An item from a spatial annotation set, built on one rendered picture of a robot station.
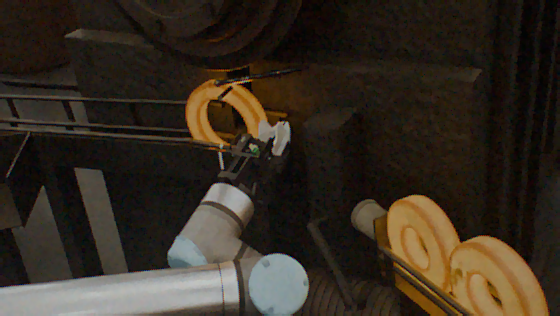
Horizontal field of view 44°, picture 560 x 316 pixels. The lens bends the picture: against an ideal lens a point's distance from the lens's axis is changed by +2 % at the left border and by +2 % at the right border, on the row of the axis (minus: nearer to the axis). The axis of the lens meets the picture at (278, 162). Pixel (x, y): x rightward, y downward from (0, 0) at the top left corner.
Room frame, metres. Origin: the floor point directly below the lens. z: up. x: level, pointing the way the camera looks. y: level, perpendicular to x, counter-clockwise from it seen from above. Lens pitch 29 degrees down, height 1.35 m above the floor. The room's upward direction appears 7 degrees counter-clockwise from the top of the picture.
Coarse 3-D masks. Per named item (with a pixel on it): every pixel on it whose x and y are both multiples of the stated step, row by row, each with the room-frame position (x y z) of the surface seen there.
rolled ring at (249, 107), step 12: (204, 84) 1.27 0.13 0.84; (192, 96) 1.28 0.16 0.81; (204, 96) 1.26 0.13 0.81; (216, 96) 1.24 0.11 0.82; (228, 96) 1.23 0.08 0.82; (240, 96) 1.22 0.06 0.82; (252, 96) 1.23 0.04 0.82; (192, 108) 1.28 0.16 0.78; (204, 108) 1.29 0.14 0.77; (240, 108) 1.21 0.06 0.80; (252, 108) 1.20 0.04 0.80; (192, 120) 1.28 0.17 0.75; (204, 120) 1.29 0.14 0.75; (252, 120) 1.20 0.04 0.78; (192, 132) 1.29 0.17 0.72; (204, 132) 1.28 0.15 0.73; (252, 132) 1.20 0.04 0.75; (228, 144) 1.27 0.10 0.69
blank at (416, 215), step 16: (400, 208) 0.87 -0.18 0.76; (416, 208) 0.83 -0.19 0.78; (432, 208) 0.82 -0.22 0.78; (400, 224) 0.87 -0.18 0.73; (416, 224) 0.83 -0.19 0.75; (432, 224) 0.80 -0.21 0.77; (448, 224) 0.80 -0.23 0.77; (400, 240) 0.87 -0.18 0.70; (416, 240) 0.87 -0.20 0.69; (432, 240) 0.79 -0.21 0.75; (448, 240) 0.78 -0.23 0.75; (400, 256) 0.87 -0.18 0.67; (416, 256) 0.85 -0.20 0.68; (432, 256) 0.79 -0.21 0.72; (448, 256) 0.77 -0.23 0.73; (432, 272) 0.79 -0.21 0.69; (448, 272) 0.76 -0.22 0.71; (448, 288) 0.77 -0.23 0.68
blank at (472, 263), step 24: (480, 240) 0.72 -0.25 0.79; (456, 264) 0.74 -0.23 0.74; (480, 264) 0.70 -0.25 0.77; (504, 264) 0.67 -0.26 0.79; (456, 288) 0.74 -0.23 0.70; (480, 288) 0.72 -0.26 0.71; (504, 288) 0.66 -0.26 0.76; (528, 288) 0.64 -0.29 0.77; (480, 312) 0.70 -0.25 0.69; (504, 312) 0.66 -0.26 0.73; (528, 312) 0.63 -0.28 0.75
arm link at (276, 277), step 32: (288, 256) 0.81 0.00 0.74; (0, 288) 0.77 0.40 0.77; (32, 288) 0.76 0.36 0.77; (64, 288) 0.76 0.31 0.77; (96, 288) 0.76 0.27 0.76; (128, 288) 0.76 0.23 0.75; (160, 288) 0.76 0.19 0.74; (192, 288) 0.76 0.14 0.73; (224, 288) 0.77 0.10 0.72; (256, 288) 0.76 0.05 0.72; (288, 288) 0.77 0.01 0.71
